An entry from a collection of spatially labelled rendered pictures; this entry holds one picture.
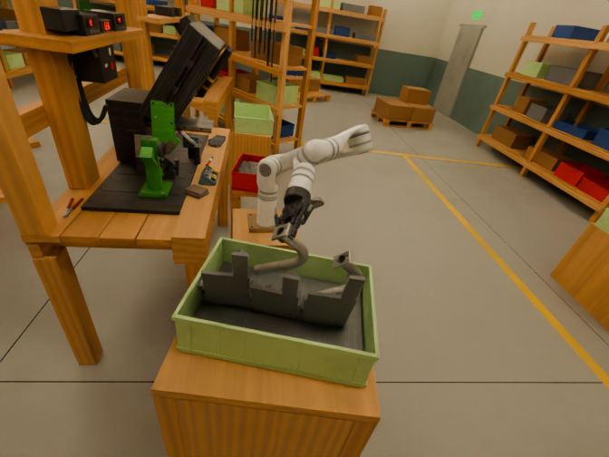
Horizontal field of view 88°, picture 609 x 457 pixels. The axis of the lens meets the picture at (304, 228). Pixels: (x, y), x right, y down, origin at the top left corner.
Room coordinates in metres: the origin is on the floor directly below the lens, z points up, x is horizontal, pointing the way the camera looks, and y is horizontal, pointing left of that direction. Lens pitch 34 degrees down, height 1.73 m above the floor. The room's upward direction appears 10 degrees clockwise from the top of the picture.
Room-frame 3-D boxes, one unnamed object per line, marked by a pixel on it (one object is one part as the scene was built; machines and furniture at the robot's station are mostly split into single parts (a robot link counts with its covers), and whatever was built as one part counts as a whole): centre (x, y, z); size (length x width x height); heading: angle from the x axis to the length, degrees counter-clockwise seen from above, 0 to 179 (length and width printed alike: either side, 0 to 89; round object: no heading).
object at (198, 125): (1.81, 0.83, 1.11); 0.39 x 0.16 x 0.03; 102
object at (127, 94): (1.78, 1.07, 1.07); 0.30 x 0.18 x 0.34; 12
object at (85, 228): (1.71, 0.91, 0.44); 1.49 x 0.70 x 0.88; 12
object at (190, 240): (1.77, 0.64, 0.82); 1.50 x 0.14 x 0.15; 12
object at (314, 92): (8.61, 0.59, 0.22); 1.20 x 0.80 x 0.44; 140
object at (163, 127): (1.65, 0.84, 1.17); 0.13 x 0.12 x 0.20; 12
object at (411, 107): (7.71, -1.80, 0.37); 1.20 x 0.80 x 0.74; 108
